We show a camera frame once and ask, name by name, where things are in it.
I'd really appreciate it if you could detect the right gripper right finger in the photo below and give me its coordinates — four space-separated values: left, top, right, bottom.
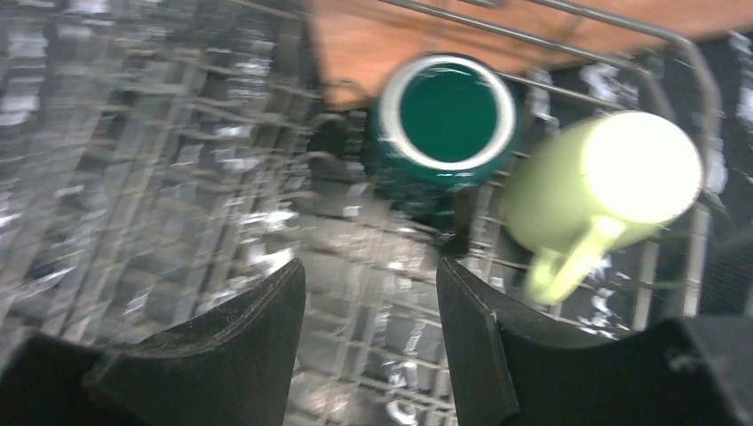
436 258 752 425

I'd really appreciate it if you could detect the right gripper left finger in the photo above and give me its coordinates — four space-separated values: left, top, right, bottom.
1 259 306 425

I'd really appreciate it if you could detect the light green mug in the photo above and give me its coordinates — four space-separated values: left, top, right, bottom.
501 111 704 305

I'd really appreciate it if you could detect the dark green mug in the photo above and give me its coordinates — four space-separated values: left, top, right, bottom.
367 52 521 224

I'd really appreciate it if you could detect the wooden board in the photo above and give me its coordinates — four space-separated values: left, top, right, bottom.
307 1 752 110

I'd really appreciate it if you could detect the grey wire dish rack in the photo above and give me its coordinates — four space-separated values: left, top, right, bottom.
0 0 724 426

